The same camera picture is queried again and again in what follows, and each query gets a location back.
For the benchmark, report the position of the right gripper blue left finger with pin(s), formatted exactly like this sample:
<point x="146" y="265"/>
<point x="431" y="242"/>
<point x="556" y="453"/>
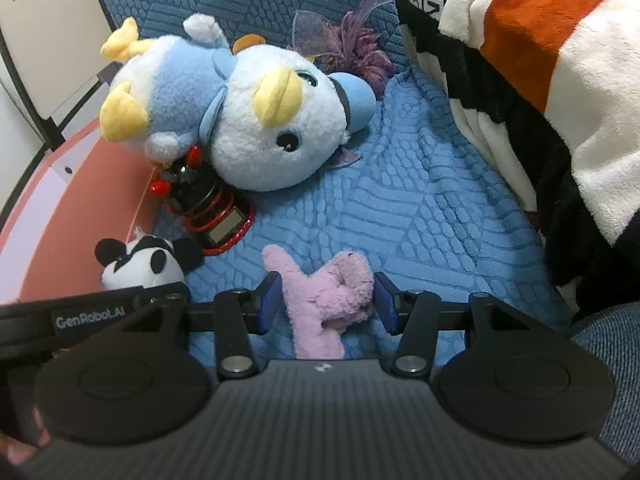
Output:
<point x="268" y="299"/>

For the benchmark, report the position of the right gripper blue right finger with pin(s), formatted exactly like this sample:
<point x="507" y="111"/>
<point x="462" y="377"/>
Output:
<point x="386" y="300"/>

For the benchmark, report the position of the pink fuzzy hair clip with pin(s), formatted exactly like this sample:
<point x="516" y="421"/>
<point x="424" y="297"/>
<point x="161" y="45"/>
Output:
<point x="323" y="304"/>

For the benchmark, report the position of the black red devil toy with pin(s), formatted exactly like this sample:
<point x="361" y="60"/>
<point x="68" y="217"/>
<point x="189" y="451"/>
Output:
<point x="216" y="214"/>

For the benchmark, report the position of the small panda plush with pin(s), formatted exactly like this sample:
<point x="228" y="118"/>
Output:
<point x="148" y="261"/>

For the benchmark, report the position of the white blue penguin plush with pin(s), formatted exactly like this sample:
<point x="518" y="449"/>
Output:
<point x="264" y="117"/>

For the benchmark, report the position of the brown bear plush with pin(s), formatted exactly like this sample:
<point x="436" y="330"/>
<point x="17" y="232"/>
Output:
<point x="247" y="41"/>

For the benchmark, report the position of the person's left hand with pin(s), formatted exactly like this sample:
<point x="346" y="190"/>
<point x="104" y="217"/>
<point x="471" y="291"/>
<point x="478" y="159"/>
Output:
<point x="18" y="452"/>

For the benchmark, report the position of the blue quilted chair cushion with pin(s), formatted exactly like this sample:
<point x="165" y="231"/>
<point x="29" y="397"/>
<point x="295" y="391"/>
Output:
<point x="420" y="202"/>

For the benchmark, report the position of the pink cardboard box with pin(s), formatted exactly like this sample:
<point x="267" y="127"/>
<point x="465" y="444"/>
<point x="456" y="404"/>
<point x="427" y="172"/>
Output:
<point x="87" y="190"/>

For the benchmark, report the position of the striped fleece blanket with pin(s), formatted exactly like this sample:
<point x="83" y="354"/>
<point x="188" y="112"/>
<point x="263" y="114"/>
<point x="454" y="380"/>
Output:
<point x="548" y="92"/>

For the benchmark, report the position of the beige folding chair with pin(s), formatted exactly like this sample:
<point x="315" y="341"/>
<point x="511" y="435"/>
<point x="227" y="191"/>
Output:
<point x="51" y="50"/>

